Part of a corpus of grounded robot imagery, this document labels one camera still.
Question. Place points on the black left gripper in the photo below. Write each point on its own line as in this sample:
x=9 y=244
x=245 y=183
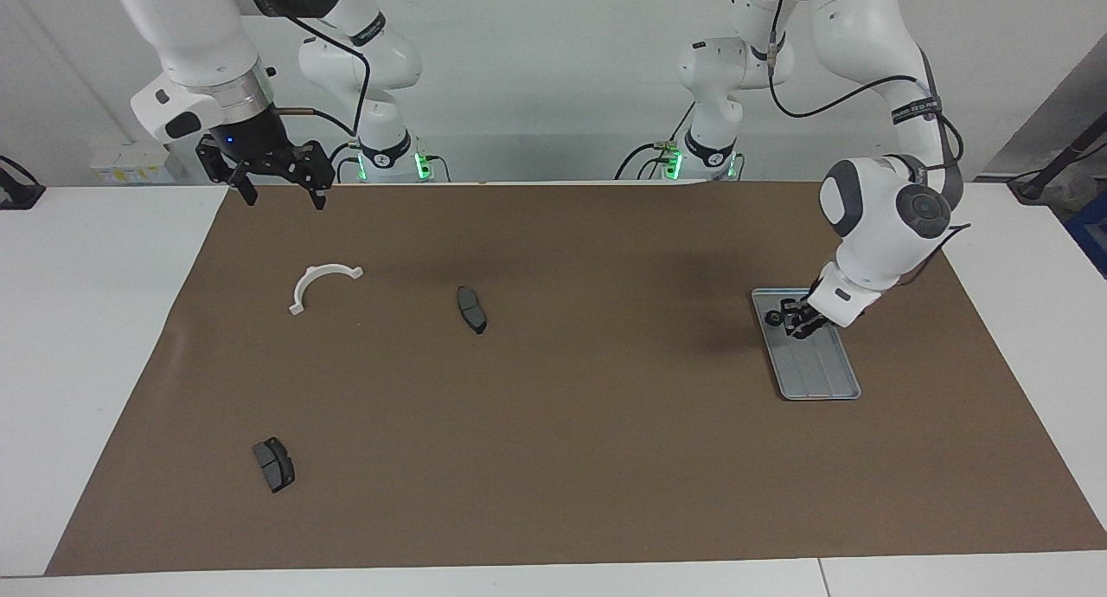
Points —
x=815 y=318

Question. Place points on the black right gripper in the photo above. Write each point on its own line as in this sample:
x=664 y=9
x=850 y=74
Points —
x=259 y=151

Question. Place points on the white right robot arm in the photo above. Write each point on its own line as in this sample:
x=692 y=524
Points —
x=199 y=35

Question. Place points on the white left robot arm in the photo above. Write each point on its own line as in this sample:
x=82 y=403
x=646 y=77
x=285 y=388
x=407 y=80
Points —
x=882 y=225

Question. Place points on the silver metal tray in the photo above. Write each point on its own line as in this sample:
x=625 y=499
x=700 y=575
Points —
x=822 y=376

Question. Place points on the white power strip box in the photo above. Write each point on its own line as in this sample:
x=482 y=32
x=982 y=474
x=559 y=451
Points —
x=130 y=163

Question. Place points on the dark grey brake pad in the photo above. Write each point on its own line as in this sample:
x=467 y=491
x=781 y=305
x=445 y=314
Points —
x=275 y=465
x=471 y=310

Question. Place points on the black table clamp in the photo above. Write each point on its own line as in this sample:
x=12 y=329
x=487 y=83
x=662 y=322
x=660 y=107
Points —
x=17 y=190

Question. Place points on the brown paper mat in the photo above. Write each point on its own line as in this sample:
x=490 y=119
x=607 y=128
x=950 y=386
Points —
x=553 y=450

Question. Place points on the blue crate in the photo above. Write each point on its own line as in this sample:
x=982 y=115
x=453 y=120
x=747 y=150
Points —
x=1091 y=234

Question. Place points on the black stand leg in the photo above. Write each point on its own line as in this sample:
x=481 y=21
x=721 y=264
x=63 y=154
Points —
x=1059 y=160

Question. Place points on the white curved plastic bracket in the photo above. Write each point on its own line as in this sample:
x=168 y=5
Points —
x=303 y=290

